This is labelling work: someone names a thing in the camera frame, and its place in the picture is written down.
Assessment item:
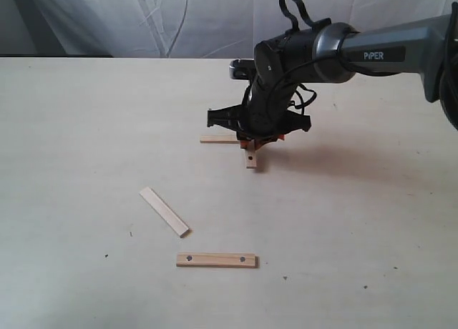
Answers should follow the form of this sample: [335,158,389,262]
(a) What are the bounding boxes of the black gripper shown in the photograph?
[207,77,311,149]

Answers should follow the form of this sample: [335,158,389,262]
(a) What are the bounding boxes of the wood strip with magnets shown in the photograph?
[175,252,258,269]
[245,148,257,170]

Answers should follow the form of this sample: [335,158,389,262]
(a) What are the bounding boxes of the plain wood strip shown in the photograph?
[200,135,239,144]
[139,187,190,237]

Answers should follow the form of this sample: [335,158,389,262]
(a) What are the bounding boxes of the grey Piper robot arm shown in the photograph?
[207,14,457,146]

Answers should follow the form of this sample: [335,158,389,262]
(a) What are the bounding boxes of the white backdrop curtain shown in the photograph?
[1,0,456,58]

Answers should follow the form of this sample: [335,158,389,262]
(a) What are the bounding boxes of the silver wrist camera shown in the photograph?
[229,59,256,81]

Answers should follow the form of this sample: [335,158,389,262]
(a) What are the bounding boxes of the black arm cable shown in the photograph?
[264,0,333,121]

